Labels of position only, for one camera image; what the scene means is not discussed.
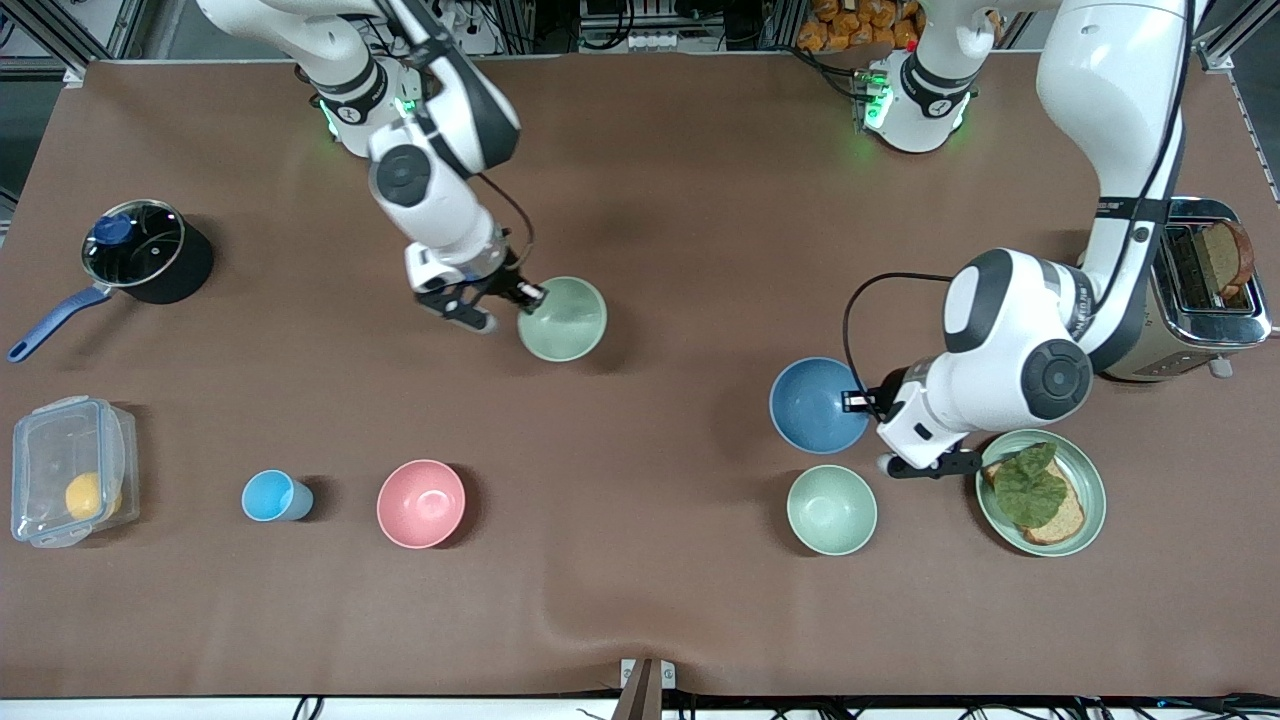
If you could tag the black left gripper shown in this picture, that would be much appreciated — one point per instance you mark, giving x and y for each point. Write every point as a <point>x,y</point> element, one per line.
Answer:
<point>884,397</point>

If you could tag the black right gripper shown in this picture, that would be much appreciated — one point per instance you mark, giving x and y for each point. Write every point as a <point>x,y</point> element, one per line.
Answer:
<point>508,281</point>

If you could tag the blue bowl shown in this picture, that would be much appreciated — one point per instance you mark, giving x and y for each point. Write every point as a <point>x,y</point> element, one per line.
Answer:
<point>815,405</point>

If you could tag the light green bowl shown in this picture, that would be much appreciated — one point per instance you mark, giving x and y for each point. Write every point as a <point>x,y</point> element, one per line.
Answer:
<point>832,510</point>
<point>565,322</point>

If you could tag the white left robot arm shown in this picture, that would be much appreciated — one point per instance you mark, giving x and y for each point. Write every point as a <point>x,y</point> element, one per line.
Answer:
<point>1010,340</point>

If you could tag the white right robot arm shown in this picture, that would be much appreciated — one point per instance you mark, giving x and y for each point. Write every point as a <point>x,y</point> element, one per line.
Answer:
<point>440,200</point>

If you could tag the pink bowl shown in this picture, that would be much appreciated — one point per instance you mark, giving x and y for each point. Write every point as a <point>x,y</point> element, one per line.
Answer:
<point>421,504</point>

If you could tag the green lettuce leaf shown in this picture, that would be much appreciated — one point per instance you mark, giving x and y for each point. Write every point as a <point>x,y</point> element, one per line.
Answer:
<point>1030,490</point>

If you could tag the brown table cover cloth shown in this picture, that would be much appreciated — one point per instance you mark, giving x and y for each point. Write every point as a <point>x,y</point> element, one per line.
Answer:
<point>640,500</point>

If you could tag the brown bread slice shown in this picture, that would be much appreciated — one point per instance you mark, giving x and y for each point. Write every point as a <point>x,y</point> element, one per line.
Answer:
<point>1065,522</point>

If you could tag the light green plate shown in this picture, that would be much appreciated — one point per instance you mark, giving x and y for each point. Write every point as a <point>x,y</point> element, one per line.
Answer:
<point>1090,480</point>

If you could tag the white power strip with plugs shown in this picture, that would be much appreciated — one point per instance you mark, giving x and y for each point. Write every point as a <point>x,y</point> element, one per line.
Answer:
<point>475,42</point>

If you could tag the small white power strip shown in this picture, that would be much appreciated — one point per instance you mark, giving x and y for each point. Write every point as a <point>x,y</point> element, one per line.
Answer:
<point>660,42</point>

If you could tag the light blue cup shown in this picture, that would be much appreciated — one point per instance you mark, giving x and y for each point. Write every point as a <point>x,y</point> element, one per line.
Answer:
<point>268,496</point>

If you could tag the beige and chrome toaster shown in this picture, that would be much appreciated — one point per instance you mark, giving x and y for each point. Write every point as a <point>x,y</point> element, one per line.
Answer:
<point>1190,340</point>

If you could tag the orange snack bag pile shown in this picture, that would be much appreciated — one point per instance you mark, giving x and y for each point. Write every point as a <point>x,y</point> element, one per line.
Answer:
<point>850,25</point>

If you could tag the glass lid with blue knob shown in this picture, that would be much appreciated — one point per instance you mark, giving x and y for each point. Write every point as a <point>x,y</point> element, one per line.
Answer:
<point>140,250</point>

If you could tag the brown toast slice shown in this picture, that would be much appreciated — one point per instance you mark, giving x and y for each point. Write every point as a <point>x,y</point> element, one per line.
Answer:
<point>1225,255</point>

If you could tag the yellow lemon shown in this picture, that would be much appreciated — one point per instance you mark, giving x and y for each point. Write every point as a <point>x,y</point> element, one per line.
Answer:
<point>88,496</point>

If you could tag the clear plastic lidded container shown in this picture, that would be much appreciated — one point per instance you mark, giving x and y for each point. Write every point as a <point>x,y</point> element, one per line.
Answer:
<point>45,450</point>

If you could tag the metal table clamp bracket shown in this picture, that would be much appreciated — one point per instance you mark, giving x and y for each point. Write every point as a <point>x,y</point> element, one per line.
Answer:
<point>665,675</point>

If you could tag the aluminium frame profile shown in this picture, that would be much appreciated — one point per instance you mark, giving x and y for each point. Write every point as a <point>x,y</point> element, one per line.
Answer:
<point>1215,55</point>
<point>72,72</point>

